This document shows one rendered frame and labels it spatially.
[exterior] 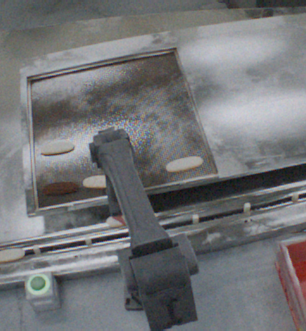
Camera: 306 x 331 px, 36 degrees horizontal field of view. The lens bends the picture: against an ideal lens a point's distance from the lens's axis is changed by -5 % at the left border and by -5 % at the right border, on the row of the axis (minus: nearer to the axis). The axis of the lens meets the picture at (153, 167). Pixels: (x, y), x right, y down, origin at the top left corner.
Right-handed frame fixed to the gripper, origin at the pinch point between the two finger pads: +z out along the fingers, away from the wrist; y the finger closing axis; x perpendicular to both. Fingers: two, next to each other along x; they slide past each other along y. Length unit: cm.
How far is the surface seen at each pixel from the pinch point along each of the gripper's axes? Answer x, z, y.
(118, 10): -21, 90, 268
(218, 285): -18.5, 10.9, -18.2
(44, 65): 18, -6, 64
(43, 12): 39, 89, 290
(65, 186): 14.7, 1.7, 15.3
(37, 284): 24.1, 2.3, -13.5
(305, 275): -40.4, 10.5, -21.7
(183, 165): -17.3, 1.9, 14.9
